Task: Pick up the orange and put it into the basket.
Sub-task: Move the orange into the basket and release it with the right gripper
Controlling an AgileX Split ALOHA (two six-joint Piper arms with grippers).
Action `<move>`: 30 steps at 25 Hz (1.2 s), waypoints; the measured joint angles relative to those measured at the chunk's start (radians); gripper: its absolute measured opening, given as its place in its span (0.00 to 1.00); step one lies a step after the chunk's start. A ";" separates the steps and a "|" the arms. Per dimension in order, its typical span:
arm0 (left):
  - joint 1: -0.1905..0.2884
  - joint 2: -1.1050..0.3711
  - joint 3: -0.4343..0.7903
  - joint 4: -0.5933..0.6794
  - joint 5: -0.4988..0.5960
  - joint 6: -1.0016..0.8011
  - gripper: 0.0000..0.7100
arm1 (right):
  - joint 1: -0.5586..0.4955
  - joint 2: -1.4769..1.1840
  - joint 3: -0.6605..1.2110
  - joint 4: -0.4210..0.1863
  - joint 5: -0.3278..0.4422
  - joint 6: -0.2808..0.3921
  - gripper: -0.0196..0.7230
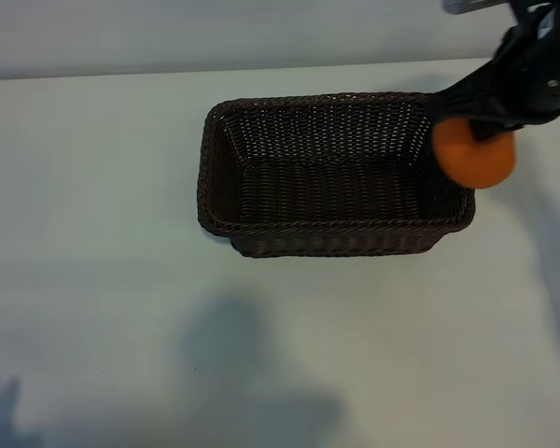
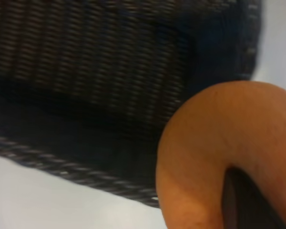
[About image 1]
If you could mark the orange fruit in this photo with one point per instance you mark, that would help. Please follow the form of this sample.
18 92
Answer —
476 163

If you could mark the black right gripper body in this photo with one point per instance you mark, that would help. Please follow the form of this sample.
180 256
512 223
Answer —
536 70

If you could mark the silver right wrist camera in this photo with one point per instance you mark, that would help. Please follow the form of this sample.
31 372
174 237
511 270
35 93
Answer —
471 4

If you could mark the black right camera bracket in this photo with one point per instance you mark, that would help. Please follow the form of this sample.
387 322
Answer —
527 5

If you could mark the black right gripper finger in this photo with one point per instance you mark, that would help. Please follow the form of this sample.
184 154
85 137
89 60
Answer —
466 95
494 128

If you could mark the dark brown wicker basket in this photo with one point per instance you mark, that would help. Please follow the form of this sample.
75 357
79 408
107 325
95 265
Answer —
326 196

